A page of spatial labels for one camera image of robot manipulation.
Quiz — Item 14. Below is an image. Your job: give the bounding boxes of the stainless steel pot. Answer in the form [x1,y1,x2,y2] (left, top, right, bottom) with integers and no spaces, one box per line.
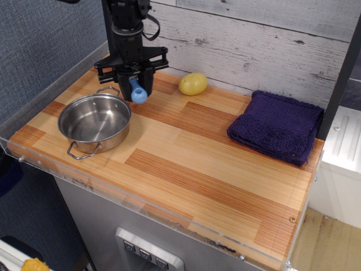
[58,86,131,160]

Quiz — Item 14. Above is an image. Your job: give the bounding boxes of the yellow object bottom left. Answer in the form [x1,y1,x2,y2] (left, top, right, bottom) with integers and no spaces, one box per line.
[20,258,50,271]

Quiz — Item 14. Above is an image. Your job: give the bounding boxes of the white ribbed appliance top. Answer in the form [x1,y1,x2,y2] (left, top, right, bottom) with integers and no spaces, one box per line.
[322,106,360,173]

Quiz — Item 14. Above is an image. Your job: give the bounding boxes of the silver dispenser button panel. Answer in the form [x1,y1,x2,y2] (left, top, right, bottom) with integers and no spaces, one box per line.
[115,227,184,270]

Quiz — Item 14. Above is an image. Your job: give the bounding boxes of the black vertical post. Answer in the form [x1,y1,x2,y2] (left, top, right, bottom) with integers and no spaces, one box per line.
[316,18,360,141]
[101,0,118,64]

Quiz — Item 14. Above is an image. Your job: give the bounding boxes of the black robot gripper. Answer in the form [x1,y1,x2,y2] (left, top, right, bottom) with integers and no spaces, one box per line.
[94,27,169,102]

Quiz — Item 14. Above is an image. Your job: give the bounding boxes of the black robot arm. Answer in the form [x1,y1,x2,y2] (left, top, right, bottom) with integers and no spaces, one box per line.
[94,1,169,104]

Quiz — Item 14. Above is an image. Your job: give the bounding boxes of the black vertical post right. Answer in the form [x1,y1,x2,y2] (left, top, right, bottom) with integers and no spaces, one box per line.
[316,18,360,141]

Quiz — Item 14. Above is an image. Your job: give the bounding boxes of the black vertical post left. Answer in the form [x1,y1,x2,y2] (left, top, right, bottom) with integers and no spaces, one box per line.
[101,0,118,64]

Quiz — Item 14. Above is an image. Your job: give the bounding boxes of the folded purple towel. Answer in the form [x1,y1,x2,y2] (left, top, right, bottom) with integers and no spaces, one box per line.
[227,90,324,167]

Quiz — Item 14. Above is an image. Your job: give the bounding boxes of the yellow toy potato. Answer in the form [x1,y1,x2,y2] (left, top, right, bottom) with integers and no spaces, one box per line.
[178,73,208,95]

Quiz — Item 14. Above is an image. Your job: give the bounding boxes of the blue spoon with grey bowl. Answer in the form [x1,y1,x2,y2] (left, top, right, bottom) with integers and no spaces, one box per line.
[129,78,148,104]

